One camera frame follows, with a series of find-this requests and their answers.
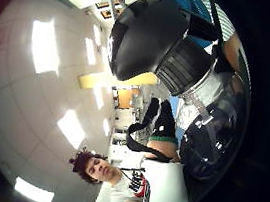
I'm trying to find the orange door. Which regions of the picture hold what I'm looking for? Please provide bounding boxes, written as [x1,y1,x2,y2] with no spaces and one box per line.
[115,84,142,111]

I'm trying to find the yellow ceiling beam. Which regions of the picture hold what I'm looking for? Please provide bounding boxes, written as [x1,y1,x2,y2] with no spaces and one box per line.
[76,62,161,100]

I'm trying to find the group of ceiling light panels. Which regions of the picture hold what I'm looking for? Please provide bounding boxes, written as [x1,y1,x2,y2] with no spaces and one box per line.
[7,15,127,202]

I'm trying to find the the person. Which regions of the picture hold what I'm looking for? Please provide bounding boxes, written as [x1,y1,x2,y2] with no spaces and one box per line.
[63,146,198,202]

